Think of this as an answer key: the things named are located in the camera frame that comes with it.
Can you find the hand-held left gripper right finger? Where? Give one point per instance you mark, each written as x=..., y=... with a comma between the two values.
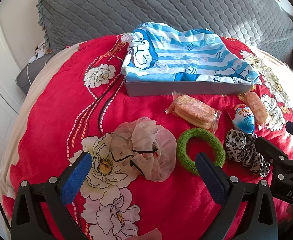
x=211, y=177

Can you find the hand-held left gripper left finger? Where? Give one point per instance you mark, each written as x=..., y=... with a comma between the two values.
x=75, y=180

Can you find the leopard print hair scrunchie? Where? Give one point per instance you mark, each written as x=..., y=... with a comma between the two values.
x=236, y=142

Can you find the egg-shaped candy toy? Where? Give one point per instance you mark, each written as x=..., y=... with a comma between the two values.
x=245, y=121

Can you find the green fuzzy hair scrunchie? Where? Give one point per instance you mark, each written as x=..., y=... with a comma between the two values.
x=184, y=151

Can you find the small cracker packet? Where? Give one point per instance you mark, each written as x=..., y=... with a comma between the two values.
x=255, y=105

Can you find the large cracker packet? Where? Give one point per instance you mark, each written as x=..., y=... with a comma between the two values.
x=194, y=112

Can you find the sheer white hair scrunchie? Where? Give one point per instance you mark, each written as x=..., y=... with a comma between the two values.
x=141, y=135

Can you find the red floral blanket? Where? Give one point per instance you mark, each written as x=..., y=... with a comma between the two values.
x=61, y=120

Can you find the blue striped cartoon cloth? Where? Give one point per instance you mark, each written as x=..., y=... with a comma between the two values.
x=186, y=52

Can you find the small floral object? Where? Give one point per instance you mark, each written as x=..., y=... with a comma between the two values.
x=42, y=50

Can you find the grey quilted pillow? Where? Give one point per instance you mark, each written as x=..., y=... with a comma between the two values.
x=111, y=5

